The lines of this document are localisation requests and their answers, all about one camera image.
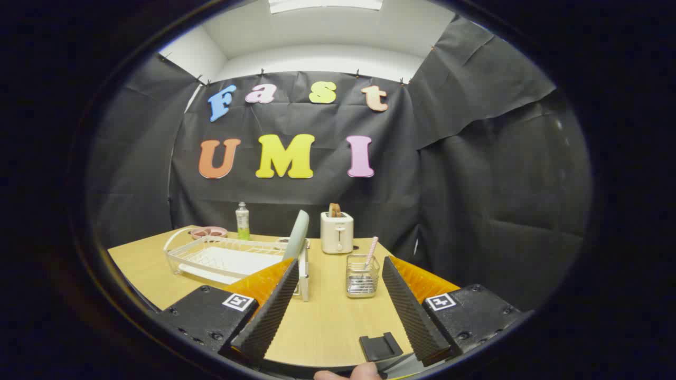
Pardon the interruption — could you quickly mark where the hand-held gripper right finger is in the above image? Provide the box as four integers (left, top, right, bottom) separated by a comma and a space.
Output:
381, 255, 533, 367

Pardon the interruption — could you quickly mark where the green liquid bottle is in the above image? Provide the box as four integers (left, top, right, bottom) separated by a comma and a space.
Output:
236, 202, 250, 241

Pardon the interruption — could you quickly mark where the pink checked handle spoon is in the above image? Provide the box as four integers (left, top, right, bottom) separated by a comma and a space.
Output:
363, 236, 379, 270

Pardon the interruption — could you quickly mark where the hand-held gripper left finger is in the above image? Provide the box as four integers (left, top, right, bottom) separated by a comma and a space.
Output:
157, 258, 300, 365

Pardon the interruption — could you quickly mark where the white rack drain tray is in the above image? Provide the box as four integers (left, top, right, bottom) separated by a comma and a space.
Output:
180, 247, 286, 286

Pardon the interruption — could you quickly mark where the pink bowl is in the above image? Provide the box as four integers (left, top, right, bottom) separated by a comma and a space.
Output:
190, 226, 228, 240

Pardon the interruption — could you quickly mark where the white wire dish rack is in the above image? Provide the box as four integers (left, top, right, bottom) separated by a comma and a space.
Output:
164, 227, 310, 302

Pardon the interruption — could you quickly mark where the ceiling light panel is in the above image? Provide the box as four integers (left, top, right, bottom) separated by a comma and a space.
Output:
268, 0, 384, 14

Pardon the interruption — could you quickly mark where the clear wire basket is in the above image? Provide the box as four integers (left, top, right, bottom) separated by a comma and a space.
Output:
346, 254, 381, 299

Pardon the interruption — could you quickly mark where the pale green plate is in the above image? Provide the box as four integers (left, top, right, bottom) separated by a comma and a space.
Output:
284, 210, 310, 262

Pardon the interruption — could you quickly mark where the small black holder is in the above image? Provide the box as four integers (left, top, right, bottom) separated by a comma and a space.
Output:
359, 332, 403, 363

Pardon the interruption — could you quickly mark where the white toaster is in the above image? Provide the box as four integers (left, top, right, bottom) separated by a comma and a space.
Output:
321, 211, 354, 255

